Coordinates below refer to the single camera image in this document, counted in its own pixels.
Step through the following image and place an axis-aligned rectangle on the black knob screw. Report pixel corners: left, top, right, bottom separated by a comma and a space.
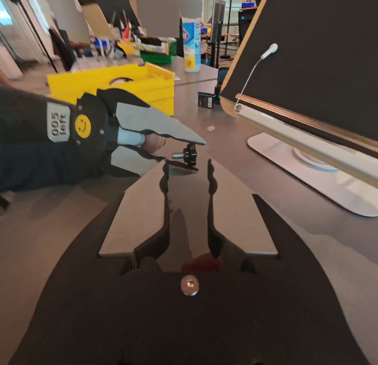
172, 143, 197, 167

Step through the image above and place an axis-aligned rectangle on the black battery charger case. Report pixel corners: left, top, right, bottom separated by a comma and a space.
215, 67, 230, 105

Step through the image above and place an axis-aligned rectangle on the white stand base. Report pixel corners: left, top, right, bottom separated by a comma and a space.
247, 132, 378, 217

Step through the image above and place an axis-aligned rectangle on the black board book stand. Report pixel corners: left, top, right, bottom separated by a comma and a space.
220, 0, 378, 189

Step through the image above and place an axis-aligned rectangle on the brown cardboard sheet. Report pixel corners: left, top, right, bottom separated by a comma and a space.
81, 3, 114, 39

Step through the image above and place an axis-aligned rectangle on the black battery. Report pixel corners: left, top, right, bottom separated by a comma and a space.
197, 91, 217, 109

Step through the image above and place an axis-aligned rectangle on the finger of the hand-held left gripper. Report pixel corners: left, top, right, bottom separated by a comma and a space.
114, 102, 207, 146
111, 145, 199, 178

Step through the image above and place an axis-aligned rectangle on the yellow plastic bin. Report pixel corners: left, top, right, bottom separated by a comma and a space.
47, 62, 176, 117

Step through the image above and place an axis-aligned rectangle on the wire page holder white tip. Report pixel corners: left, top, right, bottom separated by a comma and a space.
234, 43, 279, 114

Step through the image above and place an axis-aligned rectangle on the grey monitor on pole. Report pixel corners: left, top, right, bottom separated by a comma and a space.
210, 0, 227, 44

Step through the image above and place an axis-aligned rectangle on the green plastic bin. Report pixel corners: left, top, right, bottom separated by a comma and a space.
139, 37, 178, 65

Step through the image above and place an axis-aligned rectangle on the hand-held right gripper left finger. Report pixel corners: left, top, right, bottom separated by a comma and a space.
98, 159, 171, 265

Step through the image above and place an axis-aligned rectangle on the disinfectant wipes canister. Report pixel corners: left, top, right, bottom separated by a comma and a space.
182, 16, 202, 73

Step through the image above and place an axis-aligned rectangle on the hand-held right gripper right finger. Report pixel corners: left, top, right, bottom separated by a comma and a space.
207, 159, 279, 259

